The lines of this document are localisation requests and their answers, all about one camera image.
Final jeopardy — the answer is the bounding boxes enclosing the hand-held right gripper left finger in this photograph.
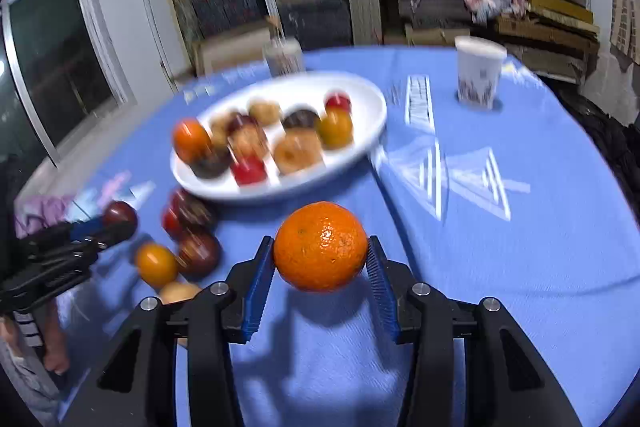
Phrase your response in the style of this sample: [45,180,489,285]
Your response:
[62,234,277,427]

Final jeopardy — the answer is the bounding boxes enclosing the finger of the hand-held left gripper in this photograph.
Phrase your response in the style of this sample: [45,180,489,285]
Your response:
[30,227,137,269]
[20,217,108,249]

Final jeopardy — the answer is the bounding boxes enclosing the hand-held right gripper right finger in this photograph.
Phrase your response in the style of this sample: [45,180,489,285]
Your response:
[366,235,583,427]

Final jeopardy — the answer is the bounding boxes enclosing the dark purple passion fruit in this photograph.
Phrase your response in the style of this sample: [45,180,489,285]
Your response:
[177,229,222,279]
[102,201,138,240]

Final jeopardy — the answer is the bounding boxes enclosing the orange yellow tomato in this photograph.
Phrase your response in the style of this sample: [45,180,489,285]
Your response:
[135,243,180,286]
[317,109,354,150]

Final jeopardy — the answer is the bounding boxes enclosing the red cherry tomato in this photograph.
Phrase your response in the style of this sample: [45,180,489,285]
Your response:
[324,91,352,114]
[231,155,268,186]
[161,207,183,240]

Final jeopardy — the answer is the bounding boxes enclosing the large orange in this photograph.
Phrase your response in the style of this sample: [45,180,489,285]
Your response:
[273,202,370,293]

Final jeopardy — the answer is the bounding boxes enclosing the tan round fruit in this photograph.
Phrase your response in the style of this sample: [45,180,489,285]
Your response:
[248,99,282,126]
[158,281,202,305]
[209,111,241,148]

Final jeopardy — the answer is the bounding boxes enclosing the dark water chestnut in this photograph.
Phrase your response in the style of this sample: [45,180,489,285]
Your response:
[170,189,217,228]

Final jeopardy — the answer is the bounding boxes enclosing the white oval plate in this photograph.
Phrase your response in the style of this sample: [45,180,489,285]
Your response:
[170,71,388,202]

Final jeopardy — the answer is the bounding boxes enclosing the brownish orange round fruit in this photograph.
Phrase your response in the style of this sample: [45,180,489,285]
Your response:
[227,127,271,160]

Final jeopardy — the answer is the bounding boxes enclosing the person's left hand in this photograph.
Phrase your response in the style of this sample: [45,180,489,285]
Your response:
[41,302,71,375]

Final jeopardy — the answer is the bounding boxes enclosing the lilac cloth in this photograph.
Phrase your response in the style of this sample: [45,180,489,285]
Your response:
[15,194,76,238]

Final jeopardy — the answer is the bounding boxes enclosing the grey knit clothing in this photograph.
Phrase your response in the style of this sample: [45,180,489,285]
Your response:
[0,342,58,415]

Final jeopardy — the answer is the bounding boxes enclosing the blue printed tablecloth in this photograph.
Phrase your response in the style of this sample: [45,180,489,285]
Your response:
[15,47,640,427]

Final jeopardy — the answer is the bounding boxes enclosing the white framed window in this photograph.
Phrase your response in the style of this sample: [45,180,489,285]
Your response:
[0,0,136,168]

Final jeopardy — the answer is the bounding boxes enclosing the brown cardboard box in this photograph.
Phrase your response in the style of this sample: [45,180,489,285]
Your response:
[192,24,281,75]

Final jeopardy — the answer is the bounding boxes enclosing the white drink can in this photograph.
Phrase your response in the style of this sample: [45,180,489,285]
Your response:
[262,38,305,78]

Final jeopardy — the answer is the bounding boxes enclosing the white paper cup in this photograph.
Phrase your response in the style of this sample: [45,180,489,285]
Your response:
[454,36,508,110]

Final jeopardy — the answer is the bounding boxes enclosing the dark cloth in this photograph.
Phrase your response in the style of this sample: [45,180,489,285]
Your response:
[557,87,640,208]

